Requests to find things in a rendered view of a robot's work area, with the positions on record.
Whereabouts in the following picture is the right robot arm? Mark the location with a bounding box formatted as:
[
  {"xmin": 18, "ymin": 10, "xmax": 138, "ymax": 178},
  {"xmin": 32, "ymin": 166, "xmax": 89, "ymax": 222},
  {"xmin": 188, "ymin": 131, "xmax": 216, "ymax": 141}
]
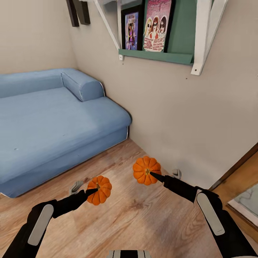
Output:
[{"xmin": 150, "ymin": 169, "xmax": 258, "ymax": 258}]

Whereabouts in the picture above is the pumpkin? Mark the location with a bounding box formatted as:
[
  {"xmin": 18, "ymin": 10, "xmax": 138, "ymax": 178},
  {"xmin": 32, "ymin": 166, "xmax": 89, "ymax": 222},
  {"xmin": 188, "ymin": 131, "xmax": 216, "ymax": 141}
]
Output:
[
  {"xmin": 133, "ymin": 156, "xmax": 162, "ymax": 186},
  {"xmin": 87, "ymin": 176, "xmax": 112, "ymax": 206}
]

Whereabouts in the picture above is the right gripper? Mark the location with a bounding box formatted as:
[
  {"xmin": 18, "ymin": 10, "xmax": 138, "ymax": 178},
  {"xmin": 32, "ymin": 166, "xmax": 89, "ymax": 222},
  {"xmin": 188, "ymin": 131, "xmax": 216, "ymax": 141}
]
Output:
[{"xmin": 150, "ymin": 172, "xmax": 187, "ymax": 197}]

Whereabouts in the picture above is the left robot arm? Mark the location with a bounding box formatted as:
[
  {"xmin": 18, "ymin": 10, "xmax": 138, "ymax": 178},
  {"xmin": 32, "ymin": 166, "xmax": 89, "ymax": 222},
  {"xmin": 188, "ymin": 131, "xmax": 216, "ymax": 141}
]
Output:
[{"xmin": 2, "ymin": 180, "xmax": 98, "ymax": 258}]

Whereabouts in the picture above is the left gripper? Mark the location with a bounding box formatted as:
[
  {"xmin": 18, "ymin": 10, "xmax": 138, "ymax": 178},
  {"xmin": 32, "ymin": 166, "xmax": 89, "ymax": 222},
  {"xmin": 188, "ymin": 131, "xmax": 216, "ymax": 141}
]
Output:
[{"xmin": 64, "ymin": 188, "xmax": 98, "ymax": 213}]

